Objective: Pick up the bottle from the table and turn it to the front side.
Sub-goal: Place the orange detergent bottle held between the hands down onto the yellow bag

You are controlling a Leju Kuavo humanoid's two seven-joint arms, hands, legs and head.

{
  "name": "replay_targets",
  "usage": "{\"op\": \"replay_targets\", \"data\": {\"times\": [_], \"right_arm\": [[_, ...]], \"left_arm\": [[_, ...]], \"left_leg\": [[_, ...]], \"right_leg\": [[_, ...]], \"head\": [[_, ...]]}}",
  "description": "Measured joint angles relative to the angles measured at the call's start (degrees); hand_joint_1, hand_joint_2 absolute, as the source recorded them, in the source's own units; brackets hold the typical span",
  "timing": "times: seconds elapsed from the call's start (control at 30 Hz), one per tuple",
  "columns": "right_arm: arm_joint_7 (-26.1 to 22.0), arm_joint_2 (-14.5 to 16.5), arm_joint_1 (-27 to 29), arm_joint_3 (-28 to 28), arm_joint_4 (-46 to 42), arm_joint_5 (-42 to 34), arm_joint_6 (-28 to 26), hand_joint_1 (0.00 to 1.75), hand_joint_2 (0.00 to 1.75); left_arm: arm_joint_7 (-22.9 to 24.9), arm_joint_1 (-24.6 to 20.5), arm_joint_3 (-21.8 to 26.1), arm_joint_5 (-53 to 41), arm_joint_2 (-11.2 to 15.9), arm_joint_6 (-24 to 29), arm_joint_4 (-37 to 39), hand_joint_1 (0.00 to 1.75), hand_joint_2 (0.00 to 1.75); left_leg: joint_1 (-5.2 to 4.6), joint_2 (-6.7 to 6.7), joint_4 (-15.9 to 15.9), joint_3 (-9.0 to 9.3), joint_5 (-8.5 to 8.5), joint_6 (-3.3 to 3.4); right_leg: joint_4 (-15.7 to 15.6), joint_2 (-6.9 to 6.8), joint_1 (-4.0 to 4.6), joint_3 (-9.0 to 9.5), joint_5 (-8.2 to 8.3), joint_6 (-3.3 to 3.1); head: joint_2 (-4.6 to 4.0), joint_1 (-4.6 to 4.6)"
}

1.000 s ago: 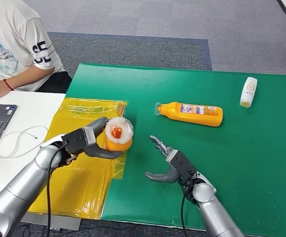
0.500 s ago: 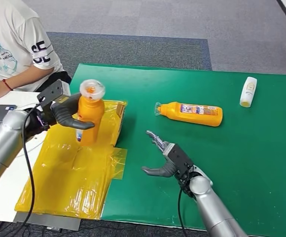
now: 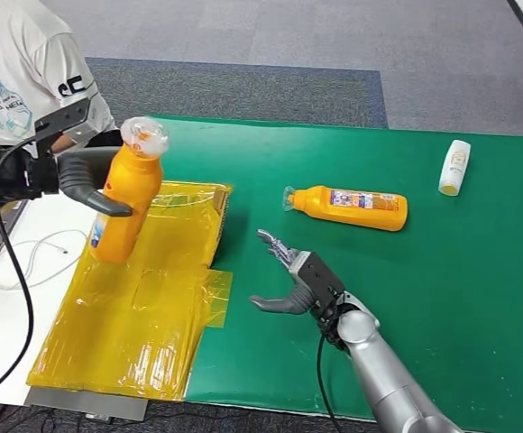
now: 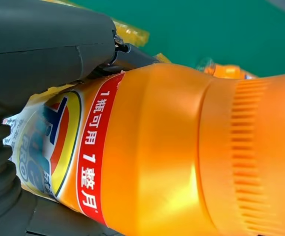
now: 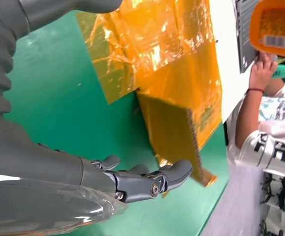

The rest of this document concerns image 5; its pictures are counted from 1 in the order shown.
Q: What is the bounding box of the yellow film-wrapped cardboard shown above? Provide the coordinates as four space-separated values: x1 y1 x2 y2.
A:
75 0 223 198

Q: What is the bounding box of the dark grey laptop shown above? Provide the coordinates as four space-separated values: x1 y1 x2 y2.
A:
235 0 260 74

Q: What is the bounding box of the person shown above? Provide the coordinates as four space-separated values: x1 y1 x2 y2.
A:
225 52 285 236

